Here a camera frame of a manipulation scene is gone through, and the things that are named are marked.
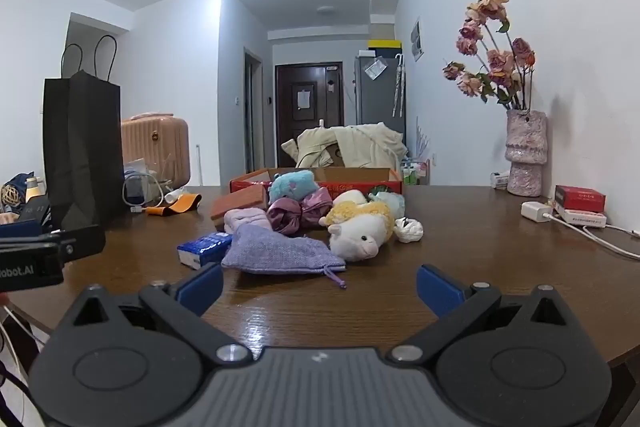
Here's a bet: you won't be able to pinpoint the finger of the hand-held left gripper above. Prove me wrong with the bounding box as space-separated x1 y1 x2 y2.
0 219 48 239
47 224 107 265

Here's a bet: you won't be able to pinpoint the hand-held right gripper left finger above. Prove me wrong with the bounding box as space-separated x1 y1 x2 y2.
72 263 253 364

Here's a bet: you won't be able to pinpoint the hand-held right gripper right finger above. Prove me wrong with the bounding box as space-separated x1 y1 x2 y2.
390 264 571 364

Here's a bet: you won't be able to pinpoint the blue tissue packet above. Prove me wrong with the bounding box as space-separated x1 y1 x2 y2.
177 232 234 270

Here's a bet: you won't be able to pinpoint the white cloth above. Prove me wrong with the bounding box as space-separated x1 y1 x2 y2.
394 217 425 244

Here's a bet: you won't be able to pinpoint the purple linen drawstring pouch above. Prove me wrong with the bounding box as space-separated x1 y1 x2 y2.
220 224 347 291

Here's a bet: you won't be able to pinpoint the pink towel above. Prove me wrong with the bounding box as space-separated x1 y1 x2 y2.
223 207 273 235

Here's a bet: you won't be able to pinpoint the reddish brown box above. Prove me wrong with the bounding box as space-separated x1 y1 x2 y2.
210 184 269 222

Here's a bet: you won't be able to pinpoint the pale green soft toy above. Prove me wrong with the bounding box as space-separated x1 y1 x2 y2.
369 189 406 220

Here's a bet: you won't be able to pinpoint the white yellow sheep plush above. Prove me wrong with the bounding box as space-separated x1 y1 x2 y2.
319 200 396 263

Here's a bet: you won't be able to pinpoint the purple satin scrunchie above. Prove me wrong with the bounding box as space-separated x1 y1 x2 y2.
266 187 333 235

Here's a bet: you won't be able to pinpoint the cream soft toy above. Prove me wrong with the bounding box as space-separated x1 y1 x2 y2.
332 189 371 208

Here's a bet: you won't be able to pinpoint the teal plush toy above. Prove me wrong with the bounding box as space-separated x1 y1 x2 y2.
268 171 317 204

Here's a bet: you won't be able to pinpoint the red cardboard box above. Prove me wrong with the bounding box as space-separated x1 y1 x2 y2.
229 167 403 198

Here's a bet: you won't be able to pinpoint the dark blue bag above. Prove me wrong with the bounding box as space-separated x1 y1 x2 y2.
0 172 36 212

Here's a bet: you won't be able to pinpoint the glass jar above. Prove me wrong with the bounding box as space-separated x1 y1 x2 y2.
124 158 161 202

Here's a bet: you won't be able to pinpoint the black paper bag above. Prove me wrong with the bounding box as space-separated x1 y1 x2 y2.
42 35 126 233

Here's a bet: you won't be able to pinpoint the pink suitcase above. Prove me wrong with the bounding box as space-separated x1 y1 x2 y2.
120 113 191 188

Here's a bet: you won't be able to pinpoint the rack with bottles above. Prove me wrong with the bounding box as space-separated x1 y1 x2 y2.
400 157 431 186

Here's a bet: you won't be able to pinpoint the white charger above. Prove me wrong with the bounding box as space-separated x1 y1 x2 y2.
521 201 553 223

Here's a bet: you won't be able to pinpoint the pink textured vase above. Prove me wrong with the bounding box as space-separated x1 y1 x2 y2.
504 108 548 198

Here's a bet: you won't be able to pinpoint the beige coat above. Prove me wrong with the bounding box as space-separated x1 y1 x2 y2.
281 123 408 170

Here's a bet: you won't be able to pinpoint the brown chair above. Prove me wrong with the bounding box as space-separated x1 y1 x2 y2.
320 142 347 168

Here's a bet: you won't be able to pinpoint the side room door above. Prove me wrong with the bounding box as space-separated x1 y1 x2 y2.
244 48 264 172

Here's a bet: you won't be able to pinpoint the grey fridge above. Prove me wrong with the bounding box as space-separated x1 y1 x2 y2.
355 54 407 142

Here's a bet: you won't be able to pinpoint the dark brown door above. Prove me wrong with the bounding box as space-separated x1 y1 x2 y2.
275 63 344 168

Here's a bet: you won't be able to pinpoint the white hanging umbrellas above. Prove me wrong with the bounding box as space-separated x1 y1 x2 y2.
392 54 405 118

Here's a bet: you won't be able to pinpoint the dried pink flowers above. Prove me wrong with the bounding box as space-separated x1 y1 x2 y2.
442 0 537 112

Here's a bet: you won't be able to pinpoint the yellow black box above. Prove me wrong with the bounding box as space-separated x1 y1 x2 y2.
368 39 402 56

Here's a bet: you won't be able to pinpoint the white charging cable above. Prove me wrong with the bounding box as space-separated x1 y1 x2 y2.
122 174 167 214

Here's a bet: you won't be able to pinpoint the orange strap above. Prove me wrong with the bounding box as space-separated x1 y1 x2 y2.
146 193 202 217

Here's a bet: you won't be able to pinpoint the wall poster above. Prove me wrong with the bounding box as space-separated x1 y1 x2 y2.
410 18 425 60

